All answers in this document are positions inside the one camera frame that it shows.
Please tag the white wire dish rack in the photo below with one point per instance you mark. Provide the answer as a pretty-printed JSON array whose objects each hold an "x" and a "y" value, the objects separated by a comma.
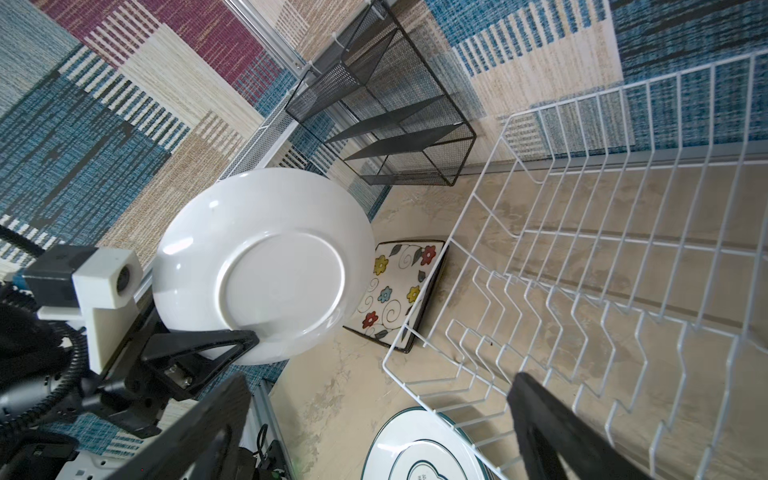
[{"x": 614, "y": 248}]

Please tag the white mesh wall basket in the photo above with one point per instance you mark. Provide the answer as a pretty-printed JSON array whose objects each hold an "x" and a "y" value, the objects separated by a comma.
[{"x": 265, "y": 145}]

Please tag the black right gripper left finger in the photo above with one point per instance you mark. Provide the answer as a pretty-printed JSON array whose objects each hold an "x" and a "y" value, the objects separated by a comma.
[{"x": 203, "y": 444}]

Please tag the white round plate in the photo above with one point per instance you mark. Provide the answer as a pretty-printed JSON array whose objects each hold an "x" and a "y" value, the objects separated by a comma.
[
  {"x": 417, "y": 444},
  {"x": 284, "y": 253}
]

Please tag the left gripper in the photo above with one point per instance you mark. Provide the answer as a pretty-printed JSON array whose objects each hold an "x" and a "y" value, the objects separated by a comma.
[{"x": 155, "y": 366}]

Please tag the black wire shelf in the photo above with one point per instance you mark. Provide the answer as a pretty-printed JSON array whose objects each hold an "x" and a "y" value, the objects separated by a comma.
[{"x": 377, "y": 104}]

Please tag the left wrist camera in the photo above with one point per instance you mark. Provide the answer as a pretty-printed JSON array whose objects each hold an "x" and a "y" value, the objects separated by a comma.
[{"x": 95, "y": 286}]

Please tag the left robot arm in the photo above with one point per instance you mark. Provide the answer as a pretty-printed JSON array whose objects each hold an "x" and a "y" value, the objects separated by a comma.
[{"x": 74, "y": 341}]

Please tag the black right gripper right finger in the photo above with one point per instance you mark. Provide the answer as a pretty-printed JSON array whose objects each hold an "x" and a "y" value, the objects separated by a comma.
[{"x": 551, "y": 437}]

